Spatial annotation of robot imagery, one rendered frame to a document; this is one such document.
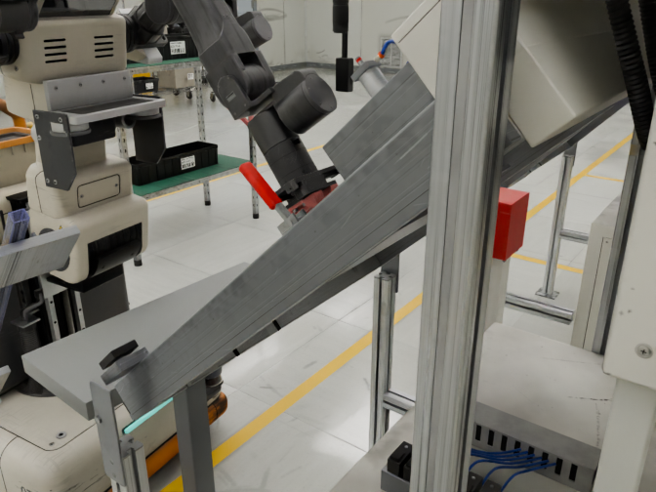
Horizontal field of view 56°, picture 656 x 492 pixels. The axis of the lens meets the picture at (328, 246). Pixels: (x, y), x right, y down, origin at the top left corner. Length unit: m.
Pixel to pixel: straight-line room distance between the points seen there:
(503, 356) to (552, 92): 0.82
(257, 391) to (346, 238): 1.64
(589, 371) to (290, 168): 0.70
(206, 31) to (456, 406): 0.59
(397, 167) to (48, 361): 0.96
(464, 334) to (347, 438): 1.51
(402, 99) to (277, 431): 1.57
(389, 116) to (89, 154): 1.05
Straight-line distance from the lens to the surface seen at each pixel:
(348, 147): 0.58
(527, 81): 0.48
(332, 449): 1.93
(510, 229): 1.62
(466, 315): 0.48
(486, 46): 0.42
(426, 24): 0.51
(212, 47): 0.87
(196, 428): 1.53
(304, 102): 0.80
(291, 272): 0.62
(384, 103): 0.55
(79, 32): 1.45
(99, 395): 0.94
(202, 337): 0.76
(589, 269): 2.07
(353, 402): 2.11
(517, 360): 1.23
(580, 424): 1.11
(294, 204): 0.83
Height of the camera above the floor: 1.26
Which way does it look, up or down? 22 degrees down
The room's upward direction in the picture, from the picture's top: straight up
